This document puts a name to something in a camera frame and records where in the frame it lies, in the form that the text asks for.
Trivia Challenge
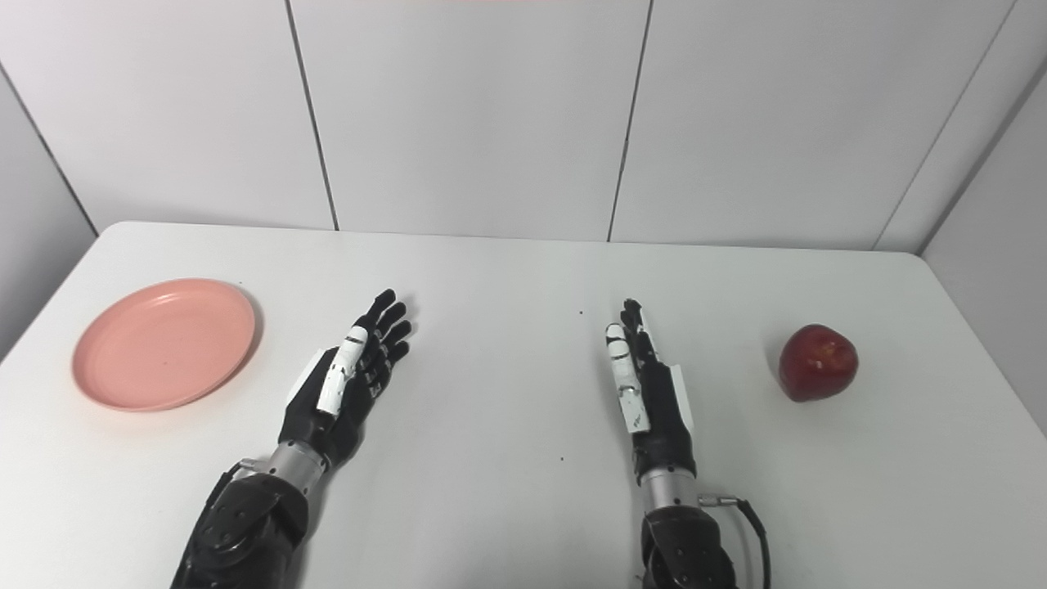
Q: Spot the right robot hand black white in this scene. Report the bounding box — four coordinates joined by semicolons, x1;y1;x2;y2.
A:
604;299;697;483

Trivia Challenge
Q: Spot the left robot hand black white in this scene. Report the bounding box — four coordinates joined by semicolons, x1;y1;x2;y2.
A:
278;289;413;471

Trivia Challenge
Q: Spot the red apple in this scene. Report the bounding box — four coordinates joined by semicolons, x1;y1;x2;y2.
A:
778;324;860;403

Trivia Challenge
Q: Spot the pink round plate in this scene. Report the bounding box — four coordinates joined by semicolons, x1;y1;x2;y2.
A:
71;278;257;412

